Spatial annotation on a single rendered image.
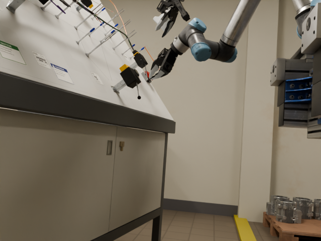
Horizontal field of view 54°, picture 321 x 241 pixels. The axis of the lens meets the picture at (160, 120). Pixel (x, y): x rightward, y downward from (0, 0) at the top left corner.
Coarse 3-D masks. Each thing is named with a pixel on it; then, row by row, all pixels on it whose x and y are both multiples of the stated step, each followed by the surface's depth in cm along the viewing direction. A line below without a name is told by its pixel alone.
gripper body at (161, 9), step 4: (164, 0) 152; (168, 0) 153; (172, 0) 153; (180, 0) 156; (160, 4) 154; (164, 4) 152; (168, 4) 151; (172, 4) 152; (160, 8) 152; (164, 8) 152; (168, 8) 150; (172, 8) 150; (176, 8) 152; (160, 12) 155; (172, 12) 151; (176, 12) 154; (168, 16) 152; (172, 16) 153; (176, 16) 156
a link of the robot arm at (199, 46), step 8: (200, 32) 133; (192, 40) 131; (200, 40) 129; (208, 40) 132; (192, 48) 130; (200, 48) 127; (208, 48) 127; (216, 48) 132; (200, 56) 129; (208, 56) 130
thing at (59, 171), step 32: (0, 128) 69; (32, 128) 78; (64, 128) 90; (96, 128) 106; (0, 160) 70; (32, 160) 79; (64, 160) 91; (96, 160) 107; (0, 192) 70; (32, 192) 79; (64, 192) 91; (96, 192) 108; (0, 224) 70; (32, 224) 80; (64, 224) 92; (96, 224) 108
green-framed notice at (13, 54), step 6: (0, 42) 72; (0, 48) 70; (6, 48) 72; (12, 48) 74; (18, 48) 77; (0, 54) 69; (6, 54) 71; (12, 54) 73; (18, 54) 75; (12, 60) 71; (18, 60) 73; (24, 60) 76
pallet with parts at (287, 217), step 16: (272, 208) 298; (288, 208) 271; (304, 208) 293; (320, 208) 293; (272, 224) 276; (288, 224) 266; (304, 224) 270; (320, 224) 275; (288, 240) 244; (320, 240) 270
